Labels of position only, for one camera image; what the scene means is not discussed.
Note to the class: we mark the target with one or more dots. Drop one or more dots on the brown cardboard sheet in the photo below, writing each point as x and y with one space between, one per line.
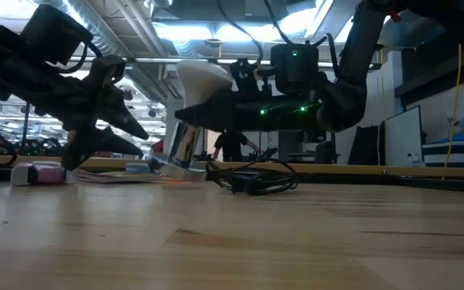
115 177

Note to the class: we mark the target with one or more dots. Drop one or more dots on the person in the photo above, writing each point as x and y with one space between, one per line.
232 145

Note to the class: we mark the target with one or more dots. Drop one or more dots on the black monitor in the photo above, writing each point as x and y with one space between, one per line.
314 137

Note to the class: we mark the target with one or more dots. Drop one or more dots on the pink and white box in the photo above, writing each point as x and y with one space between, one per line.
42 174

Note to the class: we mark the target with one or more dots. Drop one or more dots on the black panel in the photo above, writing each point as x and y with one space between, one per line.
367 145

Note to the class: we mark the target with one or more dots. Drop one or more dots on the red chair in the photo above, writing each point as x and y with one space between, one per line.
157 147

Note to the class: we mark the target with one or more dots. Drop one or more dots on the chrome lamp socket base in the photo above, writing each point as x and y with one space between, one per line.
183 149

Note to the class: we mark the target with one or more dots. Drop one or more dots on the whiteboard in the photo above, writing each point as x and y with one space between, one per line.
403 137

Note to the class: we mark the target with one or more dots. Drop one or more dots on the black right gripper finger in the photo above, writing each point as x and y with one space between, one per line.
212 113

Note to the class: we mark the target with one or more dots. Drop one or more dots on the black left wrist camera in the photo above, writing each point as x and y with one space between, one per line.
55 34

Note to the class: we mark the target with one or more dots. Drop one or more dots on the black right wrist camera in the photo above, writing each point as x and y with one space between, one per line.
294 68

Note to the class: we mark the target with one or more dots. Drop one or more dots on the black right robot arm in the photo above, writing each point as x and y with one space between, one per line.
349 80

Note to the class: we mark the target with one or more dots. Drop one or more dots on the black metal table frame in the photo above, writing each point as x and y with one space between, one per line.
417 183

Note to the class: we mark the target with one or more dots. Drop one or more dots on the light brown wooden desk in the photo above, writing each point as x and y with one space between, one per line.
377 170

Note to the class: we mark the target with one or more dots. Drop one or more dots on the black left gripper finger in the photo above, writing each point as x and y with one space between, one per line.
115 143
125 114

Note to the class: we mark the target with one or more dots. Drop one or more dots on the black background robot arm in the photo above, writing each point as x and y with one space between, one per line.
38 146

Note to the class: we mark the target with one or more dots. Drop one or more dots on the long ceiling light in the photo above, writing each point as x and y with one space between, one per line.
200 60

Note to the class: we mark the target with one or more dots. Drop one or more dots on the black rig frame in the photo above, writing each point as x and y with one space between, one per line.
26 125

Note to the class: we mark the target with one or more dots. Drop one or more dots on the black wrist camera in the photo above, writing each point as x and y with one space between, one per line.
294 68
55 34

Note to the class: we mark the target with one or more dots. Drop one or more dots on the blue white striped box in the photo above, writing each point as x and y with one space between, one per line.
457 153

